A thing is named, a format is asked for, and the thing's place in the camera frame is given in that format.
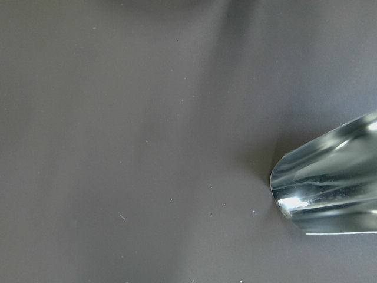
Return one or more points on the metal scoop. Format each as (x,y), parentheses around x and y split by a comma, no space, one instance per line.
(328,185)

